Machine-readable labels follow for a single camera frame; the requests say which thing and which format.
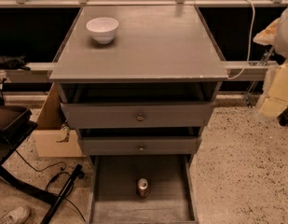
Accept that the orange soda can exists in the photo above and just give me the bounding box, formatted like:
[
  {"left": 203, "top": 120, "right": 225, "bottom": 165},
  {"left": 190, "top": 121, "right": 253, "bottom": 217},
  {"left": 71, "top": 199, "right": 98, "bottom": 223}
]
[{"left": 137, "top": 178, "right": 149, "bottom": 198}]

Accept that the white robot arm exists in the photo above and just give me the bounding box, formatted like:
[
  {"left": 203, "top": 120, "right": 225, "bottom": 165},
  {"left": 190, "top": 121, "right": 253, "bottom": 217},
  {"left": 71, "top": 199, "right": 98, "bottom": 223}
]
[{"left": 274, "top": 8, "right": 288, "bottom": 59}]

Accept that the grey drawer cabinet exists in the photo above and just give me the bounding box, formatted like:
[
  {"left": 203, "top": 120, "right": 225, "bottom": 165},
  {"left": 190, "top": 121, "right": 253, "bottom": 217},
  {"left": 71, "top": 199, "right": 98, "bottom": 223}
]
[{"left": 48, "top": 5, "right": 229, "bottom": 161}]

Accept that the grey top drawer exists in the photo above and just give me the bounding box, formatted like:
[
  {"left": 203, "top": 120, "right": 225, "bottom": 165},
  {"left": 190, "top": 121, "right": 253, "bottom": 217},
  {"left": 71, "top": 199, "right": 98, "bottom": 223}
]
[{"left": 61, "top": 103, "right": 214, "bottom": 129}]

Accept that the grey drawer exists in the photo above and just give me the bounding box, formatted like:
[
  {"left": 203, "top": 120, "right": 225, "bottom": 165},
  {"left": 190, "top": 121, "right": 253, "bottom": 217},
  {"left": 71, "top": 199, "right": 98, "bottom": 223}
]
[
  {"left": 87, "top": 155, "right": 199, "bottom": 224},
  {"left": 78, "top": 136, "right": 201, "bottom": 155},
  {"left": 61, "top": 103, "right": 214, "bottom": 129}
]

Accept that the grey middle drawer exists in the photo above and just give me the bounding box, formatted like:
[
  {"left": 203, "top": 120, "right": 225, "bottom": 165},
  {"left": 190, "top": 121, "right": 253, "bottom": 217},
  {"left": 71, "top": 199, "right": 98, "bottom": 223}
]
[{"left": 78, "top": 136, "right": 201, "bottom": 155}]

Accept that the grey bottom drawer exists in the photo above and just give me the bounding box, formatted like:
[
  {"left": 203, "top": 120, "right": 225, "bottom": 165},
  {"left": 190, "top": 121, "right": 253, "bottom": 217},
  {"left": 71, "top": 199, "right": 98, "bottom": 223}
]
[{"left": 87, "top": 155, "right": 199, "bottom": 224}]

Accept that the white ceramic bowl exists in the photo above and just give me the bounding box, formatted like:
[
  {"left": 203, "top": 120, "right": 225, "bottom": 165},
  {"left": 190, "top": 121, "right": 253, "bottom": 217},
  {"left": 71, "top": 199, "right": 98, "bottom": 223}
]
[{"left": 86, "top": 17, "right": 119, "bottom": 44}]

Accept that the black pole on floor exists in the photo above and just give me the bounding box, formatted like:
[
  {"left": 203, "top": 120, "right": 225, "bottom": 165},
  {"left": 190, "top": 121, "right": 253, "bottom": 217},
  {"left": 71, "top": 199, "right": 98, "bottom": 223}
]
[{"left": 41, "top": 164, "right": 84, "bottom": 224}]

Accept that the cardboard box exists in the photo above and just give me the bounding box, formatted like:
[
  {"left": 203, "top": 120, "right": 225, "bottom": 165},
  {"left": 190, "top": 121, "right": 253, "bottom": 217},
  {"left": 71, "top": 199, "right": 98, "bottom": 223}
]
[{"left": 33, "top": 85, "right": 83, "bottom": 158}]

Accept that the black tray table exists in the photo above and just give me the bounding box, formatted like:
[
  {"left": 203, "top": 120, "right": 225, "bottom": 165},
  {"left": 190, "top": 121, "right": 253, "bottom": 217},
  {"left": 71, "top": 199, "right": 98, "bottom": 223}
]
[{"left": 0, "top": 105, "right": 57, "bottom": 204}]

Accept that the white shoe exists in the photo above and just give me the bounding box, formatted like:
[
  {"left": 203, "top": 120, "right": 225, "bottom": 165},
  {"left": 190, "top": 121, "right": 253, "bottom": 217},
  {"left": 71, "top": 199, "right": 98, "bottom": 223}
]
[{"left": 0, "top": 206, "right": 31, "bottom": 224}]

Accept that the metal rail frame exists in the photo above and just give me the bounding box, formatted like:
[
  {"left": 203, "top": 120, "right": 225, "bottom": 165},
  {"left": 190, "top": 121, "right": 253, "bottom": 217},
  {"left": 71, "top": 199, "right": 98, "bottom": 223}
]
[{"left": 0, "top": 0, "right": 288, "bottom": 82}]

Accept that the white cable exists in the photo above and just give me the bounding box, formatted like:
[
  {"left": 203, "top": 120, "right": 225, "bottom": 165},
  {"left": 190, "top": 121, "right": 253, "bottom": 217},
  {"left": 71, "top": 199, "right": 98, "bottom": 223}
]
[{"left": 227, "top": 0, "right": 257, "bottom": 80}]

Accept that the black cable on floor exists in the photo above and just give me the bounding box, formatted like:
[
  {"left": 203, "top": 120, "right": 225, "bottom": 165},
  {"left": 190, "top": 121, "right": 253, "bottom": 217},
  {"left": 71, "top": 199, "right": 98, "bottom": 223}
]
[{"left": 3, "top": 137, "right": 87, "bottom": 222}]

